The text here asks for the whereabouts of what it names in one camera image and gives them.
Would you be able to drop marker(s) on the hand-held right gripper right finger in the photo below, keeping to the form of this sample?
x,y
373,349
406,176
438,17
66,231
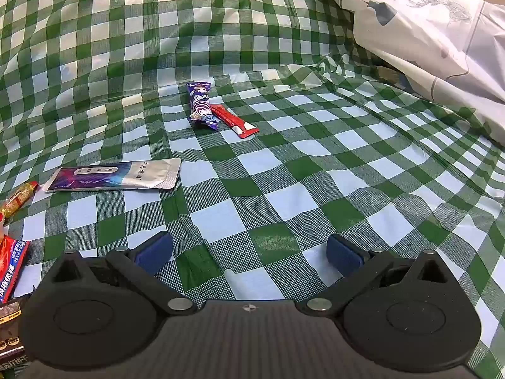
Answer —
x,y
344,256

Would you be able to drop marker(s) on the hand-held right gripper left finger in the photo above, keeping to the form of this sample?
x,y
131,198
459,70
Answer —
x,y
154,252

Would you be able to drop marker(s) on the silver purple packet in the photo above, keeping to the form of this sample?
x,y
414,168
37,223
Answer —
x,y
110,175

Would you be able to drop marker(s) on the red snack packet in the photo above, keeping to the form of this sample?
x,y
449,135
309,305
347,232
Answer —
x,y
14,260

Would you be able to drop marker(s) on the red stick packet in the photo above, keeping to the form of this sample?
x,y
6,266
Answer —
x,y
232,120

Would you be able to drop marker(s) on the purple snack packet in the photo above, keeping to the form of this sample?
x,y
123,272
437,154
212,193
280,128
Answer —
x,y
201,104

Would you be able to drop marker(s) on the green checkered tablecloth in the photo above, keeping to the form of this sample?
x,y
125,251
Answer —
x,y
276,205

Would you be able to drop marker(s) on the gold red wrapped candy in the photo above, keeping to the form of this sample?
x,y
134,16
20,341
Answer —
x,y
17,199

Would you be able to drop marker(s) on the dark snack packet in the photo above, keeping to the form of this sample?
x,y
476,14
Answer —
x,y
10,323

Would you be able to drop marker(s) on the white printed blanket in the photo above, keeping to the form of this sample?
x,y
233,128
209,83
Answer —
x,y
434,27

